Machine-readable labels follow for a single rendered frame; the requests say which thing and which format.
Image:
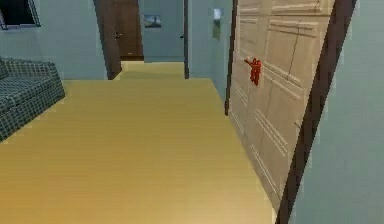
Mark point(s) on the blue framed wall picture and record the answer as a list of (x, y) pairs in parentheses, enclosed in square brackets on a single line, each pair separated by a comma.
[(152, 21)]

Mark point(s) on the dark brown room door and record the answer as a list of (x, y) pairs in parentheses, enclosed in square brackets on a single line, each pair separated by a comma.
[(128, 30)]

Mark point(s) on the beige panelled room door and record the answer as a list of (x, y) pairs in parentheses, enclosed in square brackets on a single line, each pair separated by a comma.
[(276, 83)]

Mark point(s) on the green checked sofa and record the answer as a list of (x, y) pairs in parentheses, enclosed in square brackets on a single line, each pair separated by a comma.
[(23, 90)]

